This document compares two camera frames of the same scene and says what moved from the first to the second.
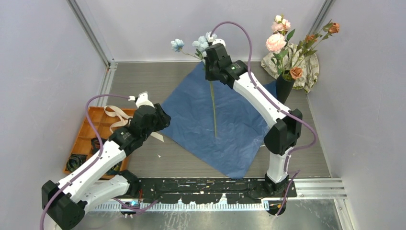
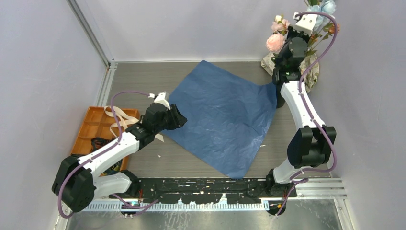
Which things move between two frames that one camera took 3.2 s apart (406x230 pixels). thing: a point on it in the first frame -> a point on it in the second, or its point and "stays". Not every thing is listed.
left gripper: (163, 119) -> (177, 120)
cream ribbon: (114, 111) stays
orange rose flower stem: (308, 45) stays
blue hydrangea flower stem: (200, 45) -> (325, 6)
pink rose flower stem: (276, 42) stays
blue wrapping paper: (212, 121) stays
